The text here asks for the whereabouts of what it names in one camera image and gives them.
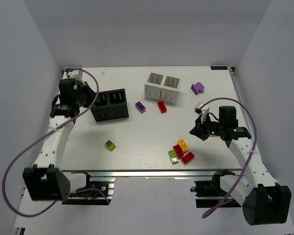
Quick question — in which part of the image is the long lime green lego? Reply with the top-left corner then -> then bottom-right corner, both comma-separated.
168,149 -> 179,165

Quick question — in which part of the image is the long red lego brick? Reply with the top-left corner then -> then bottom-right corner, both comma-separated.
157,101 -> 167,114

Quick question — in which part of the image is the small lime green lego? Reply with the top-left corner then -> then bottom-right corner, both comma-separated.
105,140 -> 116,151

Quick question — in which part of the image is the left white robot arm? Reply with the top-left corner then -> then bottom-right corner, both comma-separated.
23,78 -> 96,201

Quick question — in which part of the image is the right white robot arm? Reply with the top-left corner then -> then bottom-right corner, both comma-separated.
190,103 -> 292,225

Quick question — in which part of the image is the yellow lego brick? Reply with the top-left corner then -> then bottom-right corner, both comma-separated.
177,139 -> 189,153

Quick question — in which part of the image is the red lego brick middle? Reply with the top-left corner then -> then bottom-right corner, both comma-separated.
173,144 -> 184,159

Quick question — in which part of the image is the black two-bin container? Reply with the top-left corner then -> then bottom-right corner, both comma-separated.
91,89 -> 129,122

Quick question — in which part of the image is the red lego brick lower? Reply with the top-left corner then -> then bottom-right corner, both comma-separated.
181,152 -> 195,164

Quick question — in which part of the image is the purple lego figure piece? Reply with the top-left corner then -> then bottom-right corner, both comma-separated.
191,82 -> 205,95

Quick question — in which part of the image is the purple lego brick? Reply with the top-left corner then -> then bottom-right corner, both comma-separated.
135,101 -> 146,113

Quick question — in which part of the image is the white two-bin container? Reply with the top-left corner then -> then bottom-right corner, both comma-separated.
145,73 -> 182,105

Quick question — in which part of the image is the right blue table label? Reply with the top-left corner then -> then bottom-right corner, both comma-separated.
210,66 -> 228,70

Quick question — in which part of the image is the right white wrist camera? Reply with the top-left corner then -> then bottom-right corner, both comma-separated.
194,102 -> 210,124

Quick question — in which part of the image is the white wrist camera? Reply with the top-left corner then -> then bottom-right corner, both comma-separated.
194,102 -> 210,124
66,70 -> 85,85

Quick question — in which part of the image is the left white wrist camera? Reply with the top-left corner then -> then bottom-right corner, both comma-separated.
66,70 -> 85,85

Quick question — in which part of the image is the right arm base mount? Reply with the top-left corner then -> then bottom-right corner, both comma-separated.
190,170 -> 235,208

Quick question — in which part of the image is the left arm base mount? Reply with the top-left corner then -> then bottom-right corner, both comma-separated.
62,172 -> 115,206

